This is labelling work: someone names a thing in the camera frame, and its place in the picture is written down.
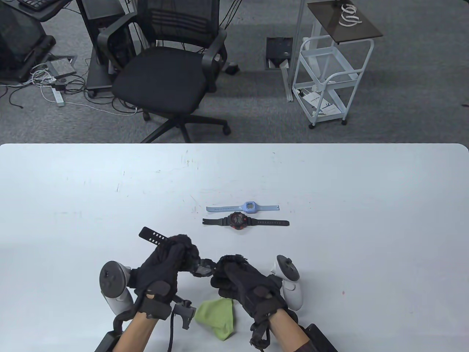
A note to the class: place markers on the person's left hand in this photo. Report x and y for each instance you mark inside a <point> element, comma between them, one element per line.
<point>161,267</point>

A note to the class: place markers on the person's right hand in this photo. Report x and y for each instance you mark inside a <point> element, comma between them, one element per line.
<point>249,286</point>

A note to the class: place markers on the grey white hand controller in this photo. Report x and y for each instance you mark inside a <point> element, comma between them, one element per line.
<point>111,280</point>
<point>293,286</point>

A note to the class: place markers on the green microfibre cloth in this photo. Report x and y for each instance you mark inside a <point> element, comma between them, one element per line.
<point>216,315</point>

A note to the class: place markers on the black red watch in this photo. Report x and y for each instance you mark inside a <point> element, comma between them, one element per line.
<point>236,221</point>

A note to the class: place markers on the light blue watch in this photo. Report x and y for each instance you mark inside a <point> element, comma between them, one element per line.
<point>250,207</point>

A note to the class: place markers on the person's right forearm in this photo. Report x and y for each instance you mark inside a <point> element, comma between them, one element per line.
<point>289,332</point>

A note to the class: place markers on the person's left forearm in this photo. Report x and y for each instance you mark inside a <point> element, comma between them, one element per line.
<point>135,332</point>

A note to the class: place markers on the black mesh office chair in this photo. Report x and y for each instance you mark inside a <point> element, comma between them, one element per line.
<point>161,77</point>

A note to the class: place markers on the white paper sheet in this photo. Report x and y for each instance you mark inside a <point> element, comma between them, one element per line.
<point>318,104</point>

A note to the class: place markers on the white power strip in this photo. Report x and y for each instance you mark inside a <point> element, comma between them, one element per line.
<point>58,97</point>

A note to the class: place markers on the black rolling computer stand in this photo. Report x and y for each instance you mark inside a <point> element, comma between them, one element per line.
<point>95,77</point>

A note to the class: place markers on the black floor adapter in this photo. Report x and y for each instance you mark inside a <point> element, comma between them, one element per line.
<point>232,68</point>

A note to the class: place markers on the grey floor plate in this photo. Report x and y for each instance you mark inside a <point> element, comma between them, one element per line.
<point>60,66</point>

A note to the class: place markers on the white rolling cart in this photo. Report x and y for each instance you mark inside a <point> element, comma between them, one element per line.
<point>318,60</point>
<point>351,33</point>

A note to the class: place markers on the open black floor box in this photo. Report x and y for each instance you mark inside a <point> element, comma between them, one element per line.
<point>278,47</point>

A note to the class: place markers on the black machine base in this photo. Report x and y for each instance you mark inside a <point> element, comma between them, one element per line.
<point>14,36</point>

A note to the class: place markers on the black desk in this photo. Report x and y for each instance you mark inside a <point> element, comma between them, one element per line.
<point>47,13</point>

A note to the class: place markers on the black keyboard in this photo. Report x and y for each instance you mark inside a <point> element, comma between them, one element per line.
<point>34,3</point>

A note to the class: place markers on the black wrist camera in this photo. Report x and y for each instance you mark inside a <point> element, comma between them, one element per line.
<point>185,313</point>
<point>260,335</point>

